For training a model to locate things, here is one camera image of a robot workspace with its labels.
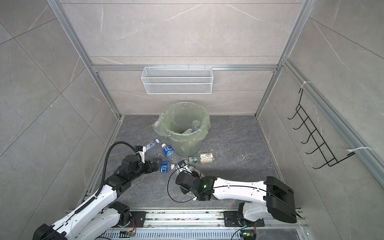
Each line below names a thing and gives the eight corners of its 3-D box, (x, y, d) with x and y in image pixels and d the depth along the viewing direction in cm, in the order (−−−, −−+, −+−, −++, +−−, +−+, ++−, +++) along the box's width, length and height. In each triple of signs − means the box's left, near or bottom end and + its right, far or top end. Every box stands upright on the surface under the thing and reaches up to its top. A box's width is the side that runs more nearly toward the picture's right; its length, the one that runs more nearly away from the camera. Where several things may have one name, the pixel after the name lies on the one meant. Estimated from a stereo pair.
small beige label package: (200, 163, 95) (200, 158, 90) (200, 157, 97) (200, 153, 93) (212, 163, 95) (213, 159, 90) (211, 157, 98) (212, 153, 93)
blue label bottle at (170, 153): (159, 150, 101) (158, 145, 97) (165, 145, 103) (164, 141, 99) (174, 165, 94) (173, 161, 89) (181, 160, 96) (180, 156, 92)
